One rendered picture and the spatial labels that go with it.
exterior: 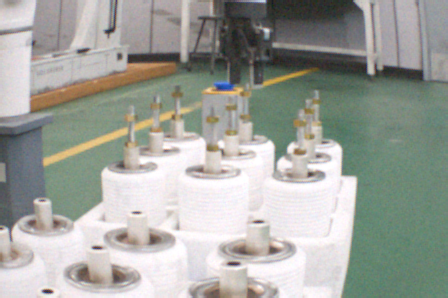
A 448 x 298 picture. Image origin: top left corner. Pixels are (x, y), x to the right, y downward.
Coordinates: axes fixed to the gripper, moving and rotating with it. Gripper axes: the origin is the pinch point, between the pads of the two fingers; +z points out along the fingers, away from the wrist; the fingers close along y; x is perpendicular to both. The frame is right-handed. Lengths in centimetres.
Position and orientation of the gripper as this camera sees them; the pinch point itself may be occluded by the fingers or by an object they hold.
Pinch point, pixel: (245, 78)
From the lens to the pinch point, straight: 119.8
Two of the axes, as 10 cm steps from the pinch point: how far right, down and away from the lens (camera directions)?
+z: -0.1, 9.8, 1.9
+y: -5.1, -1.7, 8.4
